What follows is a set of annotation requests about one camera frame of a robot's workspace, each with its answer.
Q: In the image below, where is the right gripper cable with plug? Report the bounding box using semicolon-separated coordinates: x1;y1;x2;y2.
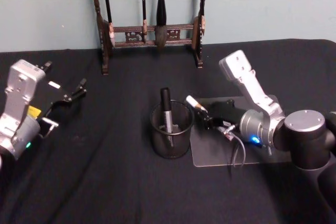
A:
216;125;247;169

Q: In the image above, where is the black mesh pen cup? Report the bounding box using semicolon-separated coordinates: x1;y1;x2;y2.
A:
150;99;195;159

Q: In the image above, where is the black table cloth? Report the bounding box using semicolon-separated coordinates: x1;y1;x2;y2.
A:
0;38;336;224

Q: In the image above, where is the clear plastic board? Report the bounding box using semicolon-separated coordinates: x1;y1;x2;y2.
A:
189;94;292;168

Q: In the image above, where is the gripper cable with plug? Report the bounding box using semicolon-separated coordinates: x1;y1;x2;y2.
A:
216;125;247;169
39;117;60;140

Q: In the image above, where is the grey marker with black cap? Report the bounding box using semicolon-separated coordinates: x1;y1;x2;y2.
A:
160;87;175;148

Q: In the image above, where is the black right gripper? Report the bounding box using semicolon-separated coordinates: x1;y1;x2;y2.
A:
196;99;247;131

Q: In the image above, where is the dark wooden brush rack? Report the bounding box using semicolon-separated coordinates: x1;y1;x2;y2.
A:
88;0;208;76

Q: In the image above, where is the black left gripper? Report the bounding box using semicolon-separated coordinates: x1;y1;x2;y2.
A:
27;61;88;123

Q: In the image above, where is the large black calligraphy brush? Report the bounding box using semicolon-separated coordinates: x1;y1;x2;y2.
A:
154;0;169;50

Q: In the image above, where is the left gripper cable with plug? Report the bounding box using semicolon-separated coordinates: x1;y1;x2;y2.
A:
39;117;60;140

